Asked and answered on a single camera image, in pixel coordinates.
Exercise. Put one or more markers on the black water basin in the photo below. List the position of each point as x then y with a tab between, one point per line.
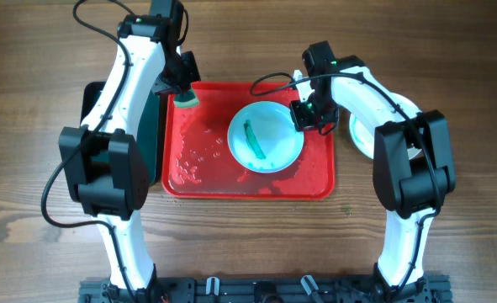
150	135

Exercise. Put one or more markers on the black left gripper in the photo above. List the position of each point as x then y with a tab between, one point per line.
191	75

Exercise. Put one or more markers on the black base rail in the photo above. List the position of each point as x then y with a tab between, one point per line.
352	288

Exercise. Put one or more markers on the red plastic tray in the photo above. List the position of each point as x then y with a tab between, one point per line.
198	164

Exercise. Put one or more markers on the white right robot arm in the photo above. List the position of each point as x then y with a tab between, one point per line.
413	168

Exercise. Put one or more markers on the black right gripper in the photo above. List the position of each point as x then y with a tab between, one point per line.
301	122

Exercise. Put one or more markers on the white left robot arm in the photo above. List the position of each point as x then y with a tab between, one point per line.
104	167

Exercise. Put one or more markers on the white plate stained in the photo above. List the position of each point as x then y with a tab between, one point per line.
262	137
366	139

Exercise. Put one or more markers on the green yellow sponge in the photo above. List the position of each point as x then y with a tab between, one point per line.
187	99

